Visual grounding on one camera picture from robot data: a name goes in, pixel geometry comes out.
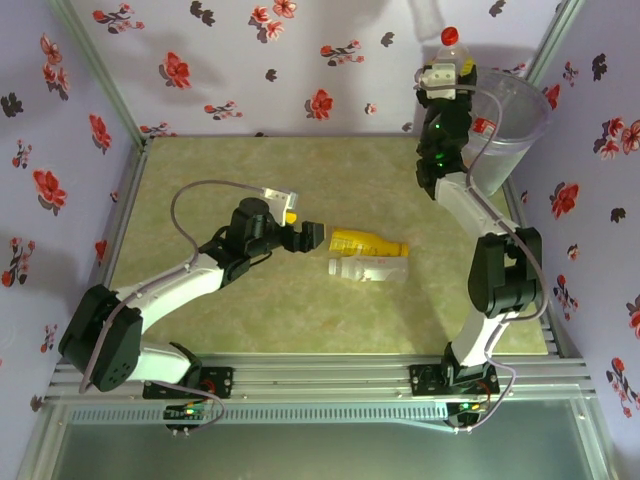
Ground clear bottle red label red cap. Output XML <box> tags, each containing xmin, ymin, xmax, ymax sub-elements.
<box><xmin>437</xmin><ymin>27</ymin><xmax>472</xmax><ymax>69</ymax></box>

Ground yellow plastic bottle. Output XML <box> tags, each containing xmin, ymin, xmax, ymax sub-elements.
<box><xmin>327</xmin><ymin>227</ymin><xmax>411</xmax><ymax>257</ymax></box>

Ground translucent plastic bin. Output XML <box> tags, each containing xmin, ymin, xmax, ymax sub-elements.
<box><xmin>457</xmin><ymin>67</ymin><xmax>552</xmax><ymax>197</ymax></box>

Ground white plastic bottle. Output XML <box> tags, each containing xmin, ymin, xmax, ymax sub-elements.
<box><xmin>328</xmin><ymin>255</ymin><xmax>410</xmax><ymax>284</ymax></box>

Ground aluminium cross rails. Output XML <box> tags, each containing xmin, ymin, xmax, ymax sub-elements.
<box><xmin>44</xmin><ymin>352</ymin><xmax>599</xmax><ymax>404</ymax></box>

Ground left circuit board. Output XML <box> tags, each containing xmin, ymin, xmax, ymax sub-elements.
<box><xmin>163</xmin><ymin>402</ymin><xmax>211</xmax><ymax>421</ymax></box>

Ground circuit board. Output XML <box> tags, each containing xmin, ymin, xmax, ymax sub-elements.
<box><xmin>447</xmin><ymin>399</ymin><xmax>489</xmax><ymax>417</ymax></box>
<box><xmin>163</xmin><ymin>402</ymin><xmax>211</xmax><ymax>421</ymax></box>

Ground grey metal panel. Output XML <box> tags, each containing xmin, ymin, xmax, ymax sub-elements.
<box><xmin>22</xmin><ymin>422</ymin><xmax>614</xmax><ymax>480</ymax></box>

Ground right circuit board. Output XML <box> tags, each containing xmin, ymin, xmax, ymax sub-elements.
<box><xmin>447</xmin><ymin>399</ymin><xmax>489</xmax><ymax>417</ymax></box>

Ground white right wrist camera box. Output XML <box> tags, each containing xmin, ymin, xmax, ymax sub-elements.
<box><xmin>416</xmin><ymin>62</ymin><xmax>460</xmax><ymax>101</ymax></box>

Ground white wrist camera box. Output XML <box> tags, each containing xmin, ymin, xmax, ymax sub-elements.
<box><xmin>416</xmin><ymin>62</ymin><xmax>460</xmax><ymax>101</ymax></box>
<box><xmin>261</xmin><ymin>187</ymin><xmax>301</xmax><ymax>226</ymax></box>

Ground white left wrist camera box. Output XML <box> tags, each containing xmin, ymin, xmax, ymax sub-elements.
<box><xmin>261</xmin><ymin>187</ymin><xmax>301</xmax><ymax>226</ymax></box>

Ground grey right arm cable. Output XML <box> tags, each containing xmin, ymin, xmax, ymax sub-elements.
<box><xmin>452</xmin><ymin>84</ymin><xmax>549</xmax><ymax>371</ymax></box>

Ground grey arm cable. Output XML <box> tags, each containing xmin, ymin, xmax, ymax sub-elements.
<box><xmin>79</xmin><ymin>179</ymin><xmax>266</xmax><ymax>396</ymax></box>
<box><xmin>452</xmin><ymin>84</ymin><xmax>549</xmax><ymax>371</ymax></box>

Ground grey left arm cable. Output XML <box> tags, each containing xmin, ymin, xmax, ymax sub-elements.
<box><xmin>79</xmin><ymin>179</ymin><xmax>266</xmax><ymax>396</ymax></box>

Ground aluminium frame post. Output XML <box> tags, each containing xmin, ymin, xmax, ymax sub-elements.
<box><xmin>47</xmin><ymin>0</ymin><xmax>151</xmax><ymax>149</ymax></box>
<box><xmin>514</xmin><ymin>0</ymin><xmax>586</xmax><ymax>99</ymax></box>

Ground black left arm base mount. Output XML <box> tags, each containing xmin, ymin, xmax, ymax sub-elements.
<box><xmin>143</xmin><ymin>366</ymin><xmax>235</xmax><ymax>400</ymax></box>

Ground slotted grey cable duct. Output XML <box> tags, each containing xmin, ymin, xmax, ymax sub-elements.
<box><xmin>67</xmin><ymin>405</ymin><xmax>451</xmax><ymax>425</ymax></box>

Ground left base cable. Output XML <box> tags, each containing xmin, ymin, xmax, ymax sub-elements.
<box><xmin>172</xmin><ymin>374</ymin><xmax>229</xmax><ymax>435</ymax></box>

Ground base cable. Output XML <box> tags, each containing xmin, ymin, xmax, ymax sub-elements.
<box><xmin>452</xmin><ymin>367</ymin><xmax>519</xmax><ymax>434</ymax></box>
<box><xmin>172</xmin><ymin>374</ymin><xmax>229</xmax><ymax>435</ymax></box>

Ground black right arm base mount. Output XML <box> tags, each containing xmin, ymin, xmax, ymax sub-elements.
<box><xmin>408</xmin><ymin>363</ymin><xmax>501</xmax><ymax>397</ymax></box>

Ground right base cable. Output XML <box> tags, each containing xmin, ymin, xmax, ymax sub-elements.
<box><xmin>452</xmin><ymin>367</ymin><xmax>519</xmax><ymax>434</ymax></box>

